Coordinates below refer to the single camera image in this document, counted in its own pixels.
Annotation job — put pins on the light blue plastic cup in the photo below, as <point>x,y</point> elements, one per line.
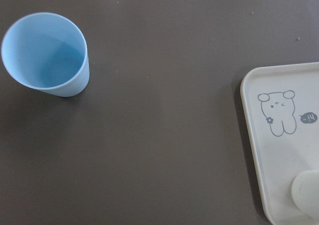
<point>47,52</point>

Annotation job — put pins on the cream white plastic cup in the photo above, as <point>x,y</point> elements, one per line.
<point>305,193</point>

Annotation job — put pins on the cream rabbit print tray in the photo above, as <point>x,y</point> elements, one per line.
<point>281,107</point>

